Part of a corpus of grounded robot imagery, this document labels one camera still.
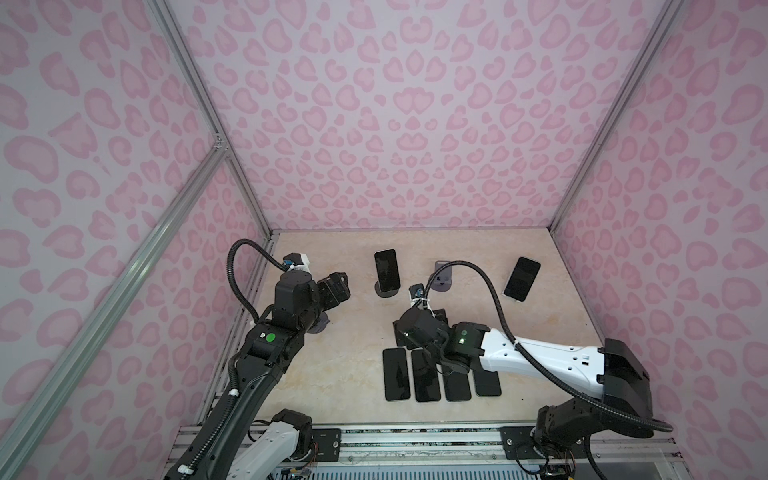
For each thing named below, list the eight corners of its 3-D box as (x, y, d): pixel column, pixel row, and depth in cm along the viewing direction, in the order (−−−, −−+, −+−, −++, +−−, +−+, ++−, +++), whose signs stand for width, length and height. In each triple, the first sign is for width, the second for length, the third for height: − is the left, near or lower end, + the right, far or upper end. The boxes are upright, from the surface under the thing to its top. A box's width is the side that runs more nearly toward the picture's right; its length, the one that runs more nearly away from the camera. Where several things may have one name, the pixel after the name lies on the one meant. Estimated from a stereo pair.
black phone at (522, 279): (502, 296, 102) (513, 275, 93) (509, 277, 108) (519, 255, 98) (522, 304, 100) (535, 283, 91) (528, 284, 105) (541, 263, 96)
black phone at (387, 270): (379, 295, 103) (377, 266, 91) (377, 280, 107) (375, 251, 95) (398, 292, 104) (398, 263, 92) (395, 278, 108) (395, 248, 96)
